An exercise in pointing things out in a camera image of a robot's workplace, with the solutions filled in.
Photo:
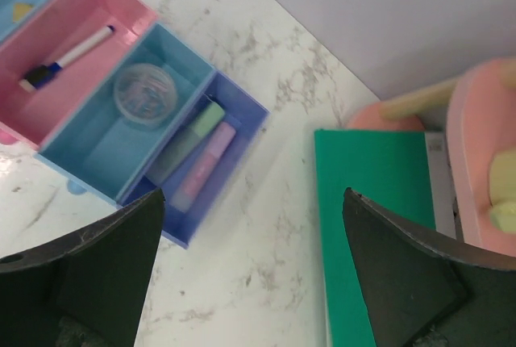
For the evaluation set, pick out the green folder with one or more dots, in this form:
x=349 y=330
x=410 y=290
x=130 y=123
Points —
x=389 y=167

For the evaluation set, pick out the pink highlighter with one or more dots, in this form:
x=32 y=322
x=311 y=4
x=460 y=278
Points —
x=196 y=178

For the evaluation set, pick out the purple drawer box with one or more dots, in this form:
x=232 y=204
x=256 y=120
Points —
x=242 y=112

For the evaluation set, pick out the teal blue drawer box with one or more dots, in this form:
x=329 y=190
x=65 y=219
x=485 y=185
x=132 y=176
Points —
x=101 y=150

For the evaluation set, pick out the pink drawer box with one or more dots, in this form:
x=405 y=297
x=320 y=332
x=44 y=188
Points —
x=44 y=37

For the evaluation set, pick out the blue whiteboard marker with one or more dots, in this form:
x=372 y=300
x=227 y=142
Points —
x=41 y=75

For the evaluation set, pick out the pink three-tier shelf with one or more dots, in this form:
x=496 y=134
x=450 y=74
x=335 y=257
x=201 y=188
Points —
x=480 y=123

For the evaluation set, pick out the jar of rubber bands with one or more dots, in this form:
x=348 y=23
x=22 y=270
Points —
x=145 y=95

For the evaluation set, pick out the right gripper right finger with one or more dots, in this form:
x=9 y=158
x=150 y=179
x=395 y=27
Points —
x=418 y=283

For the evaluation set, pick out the long green highlighter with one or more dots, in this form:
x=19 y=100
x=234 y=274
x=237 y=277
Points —
x=184 y=142

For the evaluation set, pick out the small yellow eraser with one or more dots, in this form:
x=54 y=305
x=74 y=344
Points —
x=20 y=10

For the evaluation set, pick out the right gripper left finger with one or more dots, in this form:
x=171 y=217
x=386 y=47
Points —
x=86 y=288

